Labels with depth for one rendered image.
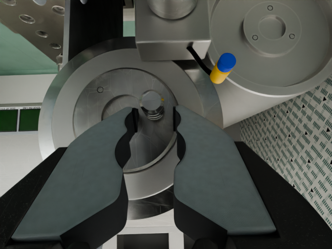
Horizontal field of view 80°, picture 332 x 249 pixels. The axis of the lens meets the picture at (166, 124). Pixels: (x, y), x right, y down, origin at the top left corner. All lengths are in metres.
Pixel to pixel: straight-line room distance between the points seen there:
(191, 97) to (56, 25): 0.36
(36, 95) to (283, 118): 3.38
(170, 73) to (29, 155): 0.48
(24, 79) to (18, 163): 3.12
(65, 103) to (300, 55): 0.19
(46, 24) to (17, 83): 3.26
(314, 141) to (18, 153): 0.58
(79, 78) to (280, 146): 0.25
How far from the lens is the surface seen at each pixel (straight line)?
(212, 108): 0.16
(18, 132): 0.60
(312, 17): 0.23
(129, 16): 0.63
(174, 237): 0.52
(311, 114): 0.25
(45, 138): 0.18
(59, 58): 0.58
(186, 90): 0.15
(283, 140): 0.29
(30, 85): 3.59
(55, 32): 0.49
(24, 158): 0.59
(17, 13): 0.47
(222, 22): 0.20
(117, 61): 0.17
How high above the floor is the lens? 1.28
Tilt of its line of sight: 8 degrees down
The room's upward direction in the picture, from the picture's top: 178 degrees clockwise
